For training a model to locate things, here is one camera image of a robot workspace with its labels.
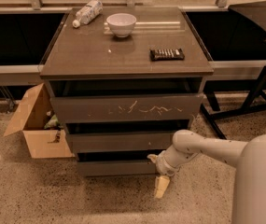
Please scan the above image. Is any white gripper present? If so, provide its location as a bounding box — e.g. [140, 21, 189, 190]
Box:
[147, 149, 181, 199]

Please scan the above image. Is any grey bottom drawer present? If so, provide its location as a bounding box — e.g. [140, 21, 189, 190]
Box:
[76, 149, 184, 177]

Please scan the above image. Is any grey drawer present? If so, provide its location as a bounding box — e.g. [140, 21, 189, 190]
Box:
[76, 149, 184, 177]
[66, 119, 189, 153]
[50, 78, 203, 123]

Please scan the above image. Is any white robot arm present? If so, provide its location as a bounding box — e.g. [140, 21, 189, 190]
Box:
[147, 130, 266, 224]

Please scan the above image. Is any grey middle drawer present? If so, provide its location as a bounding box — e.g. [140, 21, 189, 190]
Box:
[66, 119, 189, 153]

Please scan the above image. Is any grey drawer cabinet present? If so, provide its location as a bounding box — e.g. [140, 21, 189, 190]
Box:
[39, 5, 215, 177]

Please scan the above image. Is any grey top drawer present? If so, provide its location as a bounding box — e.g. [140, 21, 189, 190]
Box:
[50, 78, 203, 123]

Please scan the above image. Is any open cardboard box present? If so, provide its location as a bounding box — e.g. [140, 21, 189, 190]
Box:
[4, 84, 73, 159]

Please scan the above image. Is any green trash in box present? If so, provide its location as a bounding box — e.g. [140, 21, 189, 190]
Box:
[44, 110, 61, 130]

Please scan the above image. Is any dark chocolate bar wrapper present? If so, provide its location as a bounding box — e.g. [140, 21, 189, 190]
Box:
[149, 49, 185, 61]

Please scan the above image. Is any white bowl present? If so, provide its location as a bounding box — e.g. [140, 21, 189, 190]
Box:
[106, 13, 136, 37]

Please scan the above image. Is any clear plastic water bottle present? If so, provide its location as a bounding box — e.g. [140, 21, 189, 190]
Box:
[72, 0, 103, 28]

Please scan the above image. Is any black rolling side table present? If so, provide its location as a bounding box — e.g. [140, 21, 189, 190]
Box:
[201, 1, 266, 139]

